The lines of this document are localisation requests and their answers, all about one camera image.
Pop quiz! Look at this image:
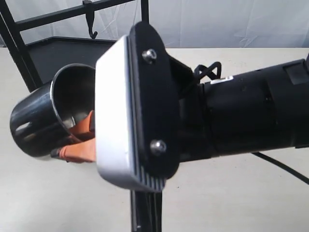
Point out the black metal hanging hook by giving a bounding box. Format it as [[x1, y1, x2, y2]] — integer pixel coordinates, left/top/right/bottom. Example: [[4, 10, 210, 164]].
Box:
[[83, 0, 98, 39]]

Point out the black stand post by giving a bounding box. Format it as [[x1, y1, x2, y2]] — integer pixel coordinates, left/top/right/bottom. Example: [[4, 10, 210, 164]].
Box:
[[130, 191, 163, 232]]

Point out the black cable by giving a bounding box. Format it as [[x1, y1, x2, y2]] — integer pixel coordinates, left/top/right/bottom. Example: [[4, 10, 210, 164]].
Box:
[[253, 151, 309, 185]]

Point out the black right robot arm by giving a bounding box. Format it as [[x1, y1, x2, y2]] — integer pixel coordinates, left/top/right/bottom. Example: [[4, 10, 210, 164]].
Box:
[[129, 51, 309, 174]]

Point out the black two-tier shelf rack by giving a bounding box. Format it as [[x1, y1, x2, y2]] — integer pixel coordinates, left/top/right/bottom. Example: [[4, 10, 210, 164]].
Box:
[[0, 0, 149, 93]]

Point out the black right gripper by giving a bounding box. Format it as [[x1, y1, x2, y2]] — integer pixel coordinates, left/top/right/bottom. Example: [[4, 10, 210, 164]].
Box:
[[169, 57, 217, 161]]

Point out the white backdrop curtain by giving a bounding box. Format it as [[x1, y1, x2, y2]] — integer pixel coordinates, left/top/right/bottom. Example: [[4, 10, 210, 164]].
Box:
[[6, 0, 309, 48]]

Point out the stainless steel mug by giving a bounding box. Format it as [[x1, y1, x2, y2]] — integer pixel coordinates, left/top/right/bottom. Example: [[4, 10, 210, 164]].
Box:
[[10, 63, 95, 158]]

